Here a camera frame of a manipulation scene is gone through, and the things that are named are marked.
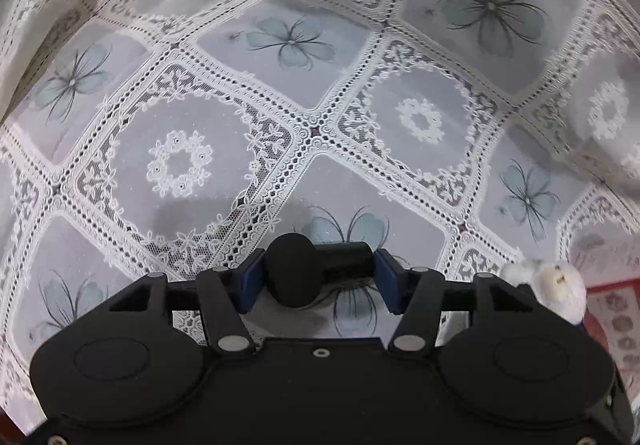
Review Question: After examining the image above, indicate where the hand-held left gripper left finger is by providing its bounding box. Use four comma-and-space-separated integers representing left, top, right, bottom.
107, 247, 267, 356

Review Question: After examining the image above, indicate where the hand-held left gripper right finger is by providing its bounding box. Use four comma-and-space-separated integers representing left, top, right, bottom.
374, 247, 538, 356

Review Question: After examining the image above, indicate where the black cylinder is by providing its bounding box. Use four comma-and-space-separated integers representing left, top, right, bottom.
264, 232, 376, 310

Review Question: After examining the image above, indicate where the white fluffy toy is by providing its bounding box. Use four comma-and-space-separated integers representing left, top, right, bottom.
500, 259, 587, 326

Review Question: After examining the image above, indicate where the white floral lace cloth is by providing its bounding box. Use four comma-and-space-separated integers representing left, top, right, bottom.
0, 0, 640, 396

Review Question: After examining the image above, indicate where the red card box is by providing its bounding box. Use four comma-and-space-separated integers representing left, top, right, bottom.
582, 277, 640, 381

